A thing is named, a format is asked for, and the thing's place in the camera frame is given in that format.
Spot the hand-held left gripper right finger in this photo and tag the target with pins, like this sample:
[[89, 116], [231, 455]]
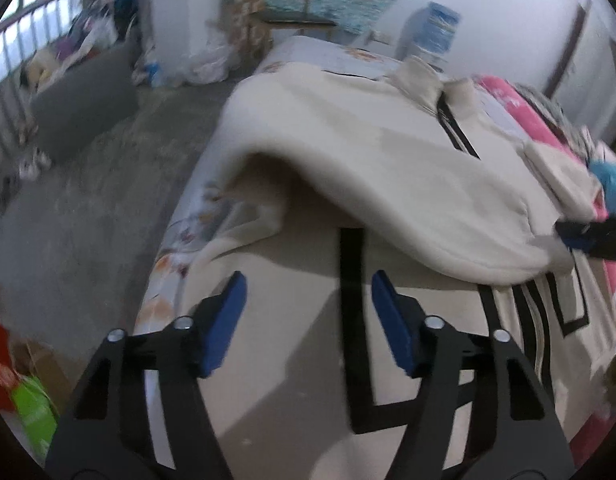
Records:
[[393, 330]]

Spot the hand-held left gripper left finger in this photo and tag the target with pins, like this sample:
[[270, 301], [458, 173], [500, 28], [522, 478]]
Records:
[[222, 325]]

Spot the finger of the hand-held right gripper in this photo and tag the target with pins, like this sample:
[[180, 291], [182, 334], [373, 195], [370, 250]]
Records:
[[580, 237]]

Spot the cream jacket with black stripes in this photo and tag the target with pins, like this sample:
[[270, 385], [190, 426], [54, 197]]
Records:
[[388, 160]]

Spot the grey knitted blanket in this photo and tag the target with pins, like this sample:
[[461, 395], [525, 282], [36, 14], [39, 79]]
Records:
[[553, 105]]

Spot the pink floral blanket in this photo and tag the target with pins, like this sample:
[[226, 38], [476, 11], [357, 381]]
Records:
[[513, 105]]

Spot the cardboard box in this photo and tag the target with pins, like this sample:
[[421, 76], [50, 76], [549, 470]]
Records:
[[42, 365]]

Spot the green bag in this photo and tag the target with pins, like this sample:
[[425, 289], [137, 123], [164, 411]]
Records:
[[35, 417]]

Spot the red bag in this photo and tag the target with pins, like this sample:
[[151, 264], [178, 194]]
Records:
[[0, 365]]

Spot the pair of shoes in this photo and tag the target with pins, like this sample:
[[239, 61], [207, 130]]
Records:
[[35, 162]]

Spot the grey box with clutter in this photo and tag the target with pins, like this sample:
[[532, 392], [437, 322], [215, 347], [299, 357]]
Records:
[[82, 105]]

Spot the white plastic bag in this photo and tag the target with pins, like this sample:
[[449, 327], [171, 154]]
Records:
[[207, 62]]

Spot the bed with floral sheet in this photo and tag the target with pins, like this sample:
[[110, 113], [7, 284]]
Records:
[[308, 55]]

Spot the wooden chair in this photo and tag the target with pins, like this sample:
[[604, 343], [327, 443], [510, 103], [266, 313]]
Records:
[[293, 20]]

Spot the brown heart patterned cloth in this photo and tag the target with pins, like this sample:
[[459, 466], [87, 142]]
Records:
[[242, 5]]

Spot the metal balcony railing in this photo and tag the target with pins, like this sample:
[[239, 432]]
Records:
[[17, 40]]

